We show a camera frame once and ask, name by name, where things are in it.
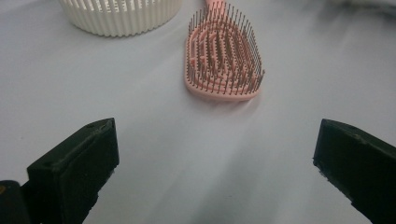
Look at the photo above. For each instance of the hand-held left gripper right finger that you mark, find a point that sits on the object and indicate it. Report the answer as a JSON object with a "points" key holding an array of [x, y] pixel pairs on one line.
{"points": [[361, 165]]}

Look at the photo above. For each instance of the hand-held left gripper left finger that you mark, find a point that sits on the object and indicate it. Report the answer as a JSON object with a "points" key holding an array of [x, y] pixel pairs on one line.
{"points": [[71, 168]]}

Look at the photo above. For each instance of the pink hairbrush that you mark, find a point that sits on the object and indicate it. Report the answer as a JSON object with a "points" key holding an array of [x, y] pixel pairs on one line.
{"points": [[222, 90]]}

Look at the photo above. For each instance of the white ribbed plastic basket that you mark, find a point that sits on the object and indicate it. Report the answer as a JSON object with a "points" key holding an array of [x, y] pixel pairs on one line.
{"points": [[118, 21]]}

